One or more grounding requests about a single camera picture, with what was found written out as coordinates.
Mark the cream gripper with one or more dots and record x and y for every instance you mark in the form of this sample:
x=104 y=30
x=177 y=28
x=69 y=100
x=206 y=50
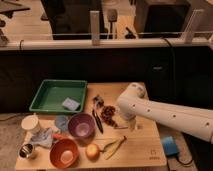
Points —
x=131 y=124

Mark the silver metal fork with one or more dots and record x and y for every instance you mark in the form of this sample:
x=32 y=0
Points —
x=127 y=127

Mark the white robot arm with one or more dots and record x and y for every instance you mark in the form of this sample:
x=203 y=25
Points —
x=196 y=122

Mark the dried red chili bunch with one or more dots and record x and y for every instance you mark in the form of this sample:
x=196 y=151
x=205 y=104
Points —
x=106 y=115

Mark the wooden folding table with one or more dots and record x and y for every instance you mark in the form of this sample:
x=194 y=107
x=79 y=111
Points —
x=142 y=149

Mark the blue box on floor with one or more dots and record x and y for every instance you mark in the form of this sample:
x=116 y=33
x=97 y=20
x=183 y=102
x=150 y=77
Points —
x=169 y=146

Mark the yellow red apple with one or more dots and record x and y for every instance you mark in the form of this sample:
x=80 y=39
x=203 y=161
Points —
x=92 y=151

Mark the purple bowl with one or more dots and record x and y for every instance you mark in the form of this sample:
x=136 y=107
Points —
x=81 y=125

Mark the blue sponge in tray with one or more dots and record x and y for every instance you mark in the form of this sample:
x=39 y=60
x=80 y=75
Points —
x=70 y=104

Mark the orange bowl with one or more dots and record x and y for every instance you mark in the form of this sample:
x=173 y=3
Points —
x=64 y=153

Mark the orange carrot piece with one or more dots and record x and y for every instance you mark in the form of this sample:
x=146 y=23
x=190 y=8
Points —
x=59 y=136

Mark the green plastic tray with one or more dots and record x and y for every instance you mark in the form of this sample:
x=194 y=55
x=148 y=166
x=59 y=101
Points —
x=52 y=93

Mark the white paper cup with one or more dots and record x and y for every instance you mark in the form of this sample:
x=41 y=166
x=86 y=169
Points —
x=31 y=124

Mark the small steel cup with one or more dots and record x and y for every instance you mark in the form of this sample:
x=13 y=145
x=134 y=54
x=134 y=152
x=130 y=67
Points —
x=27 y=151

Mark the black handled utensil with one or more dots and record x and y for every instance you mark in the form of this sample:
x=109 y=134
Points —
x=98 y=102

